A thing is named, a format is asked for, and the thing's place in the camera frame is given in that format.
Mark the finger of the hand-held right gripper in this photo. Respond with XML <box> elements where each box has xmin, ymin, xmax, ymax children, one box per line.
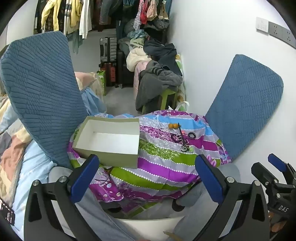
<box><xmin>268</xmin><ymin>153</ymin><xmax>296</xmax><ymax>183</ymax></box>
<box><xmin>251</xmin><ymin>162</ymin><xmax>285</xmax><ymax>189</ymax></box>

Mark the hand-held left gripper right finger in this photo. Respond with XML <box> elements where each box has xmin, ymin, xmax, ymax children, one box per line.
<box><xmin>195</xmin><ymin>154</ymin><xmax>271</xmax><ymax>241</ymax></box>

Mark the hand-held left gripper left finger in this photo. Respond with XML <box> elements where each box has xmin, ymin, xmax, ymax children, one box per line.
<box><xmin>24</xmin><ymin>154</ymin><xmax>100</xmax><ymax>241</ymax></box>

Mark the white cardboard box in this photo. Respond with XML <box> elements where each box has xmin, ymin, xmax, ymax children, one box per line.
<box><xmin>72</xmin><ymin>116</ymin><xmax>140</xmax><ymax>169</ymax></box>

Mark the colourful striped floral blanket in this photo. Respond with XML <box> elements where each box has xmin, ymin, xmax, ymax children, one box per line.
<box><xmin>67</xmin><ymin>110</ymin><xmax>232</xmax><ymax>218</ymax></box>

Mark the pastel patchwork quilt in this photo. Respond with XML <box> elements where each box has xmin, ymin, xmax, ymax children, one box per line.
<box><xmin>0</xmin><ymin>93</ymin><xmax>72</xmax><ymax>234</ymax></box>

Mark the light blue bedsheet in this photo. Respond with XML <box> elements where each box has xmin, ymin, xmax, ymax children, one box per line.
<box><xmin>80</xmin><ymin>88</ymin><xmax>108</xmax><ymax>117</ymax></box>

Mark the green plastic stool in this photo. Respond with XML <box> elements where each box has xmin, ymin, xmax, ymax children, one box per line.
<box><xmin>142</xmin><ymin>88</ymin><xmax>179</xmax><ymax>114</ymax></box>

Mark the large blue quilted cushion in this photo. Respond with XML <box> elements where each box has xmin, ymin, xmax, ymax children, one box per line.
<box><xmin>0</xmin><ymin>31</ymin><xmax>89</xmax><ymax>168</ymax></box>

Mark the cream embroidered cover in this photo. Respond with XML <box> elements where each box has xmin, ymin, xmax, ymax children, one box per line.
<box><xmin>89</xmin><ymin>72</ymin><xmax>106</xmax><ymax>97</ymax></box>

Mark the pink cream pillow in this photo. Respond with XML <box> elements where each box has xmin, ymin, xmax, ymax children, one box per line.
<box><xmin>74</xmin><ymin>71</ymin><xmax>97</xmax><ymax>91</ymax></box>

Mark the green shopping bag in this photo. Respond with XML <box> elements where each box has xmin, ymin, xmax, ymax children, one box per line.
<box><xmin>97</xmin><ymin>70</ymin><xmax>107</xmax><ymax>96</ymax></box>

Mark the red black suitcase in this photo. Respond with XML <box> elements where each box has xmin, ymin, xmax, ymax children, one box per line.
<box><xmin>102</xmin><ymin>62</ymin><xmax>117</xmax><ymax>88</ymax></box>

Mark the grey fleece garment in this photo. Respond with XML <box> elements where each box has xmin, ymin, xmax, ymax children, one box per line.
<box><xmin>135</xmin><ymin>60</ymin><xmax>184</xmax><ymax>113</ymax></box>

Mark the black cabinet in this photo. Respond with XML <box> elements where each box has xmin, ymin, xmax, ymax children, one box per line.
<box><xmin>116</xmin><ymin>50</ymin><xmax>135</xmax><ymax>89</ymax></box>

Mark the grey striped suitcase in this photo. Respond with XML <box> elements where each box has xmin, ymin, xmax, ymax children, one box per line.
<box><xmin>99</xmin><ymin>37</ymin><xmax>117</xmax><ymax>63</ymax></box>

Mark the pile of clothes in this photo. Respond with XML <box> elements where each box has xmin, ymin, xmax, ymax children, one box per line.
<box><xmin>118</xmin><ymin>19</ymin><xmax>183</xmax><ymax>93</ymax></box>

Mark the row of hanging clothes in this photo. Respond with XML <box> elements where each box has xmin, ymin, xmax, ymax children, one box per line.
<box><xmin>34</xmin><ymin>0</ymin><xmax>174</xmax><ymax>55</ymax></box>

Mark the black printed strap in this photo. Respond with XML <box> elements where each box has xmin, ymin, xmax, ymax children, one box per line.
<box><xmin>0</xmin><ymin>199</ymin><xmax>16</xmax><ymax>226</ymax></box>

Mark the grey wall socket strip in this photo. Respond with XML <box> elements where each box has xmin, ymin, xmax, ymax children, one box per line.
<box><xmin>268</xmin><ymin>22</ymin><xmax>296</xmax><ymax>49</ymax></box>

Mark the white wall switch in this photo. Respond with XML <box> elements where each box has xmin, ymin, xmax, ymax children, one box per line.
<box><xmin>256</xmin><ymin>17</ymin><xmax>269</xmax><ymax>35</ymax></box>

